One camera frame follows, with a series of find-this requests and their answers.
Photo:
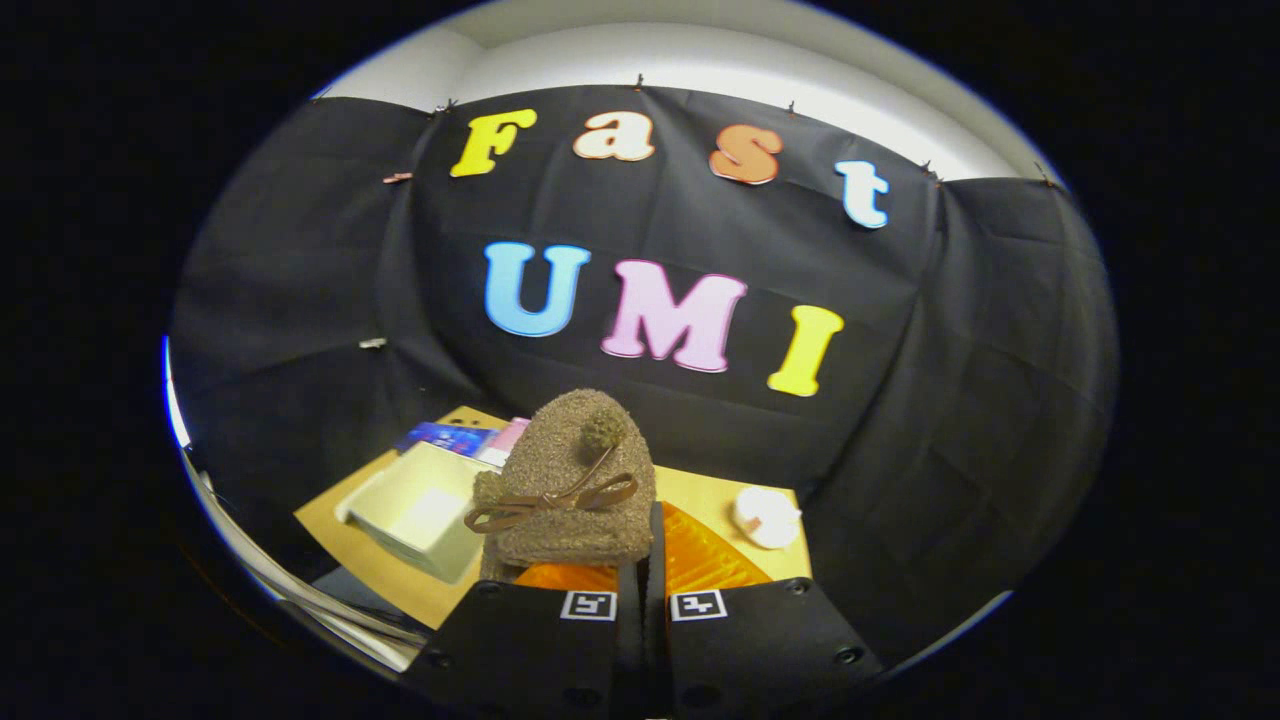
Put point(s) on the white plush toy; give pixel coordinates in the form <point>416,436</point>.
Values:
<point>768,517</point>

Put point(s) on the black backdrop cloth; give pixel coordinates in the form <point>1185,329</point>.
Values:
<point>900,400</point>

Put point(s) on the brown fuzzy shoe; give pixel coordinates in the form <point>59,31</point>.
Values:
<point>570,470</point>

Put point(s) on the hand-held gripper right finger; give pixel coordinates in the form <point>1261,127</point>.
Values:
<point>656,560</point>

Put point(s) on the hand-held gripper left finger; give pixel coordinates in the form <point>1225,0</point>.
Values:
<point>520,640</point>

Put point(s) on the cream fabric storage box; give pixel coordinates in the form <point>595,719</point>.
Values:
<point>420,510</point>

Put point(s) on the blue book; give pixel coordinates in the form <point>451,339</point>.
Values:
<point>445,437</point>

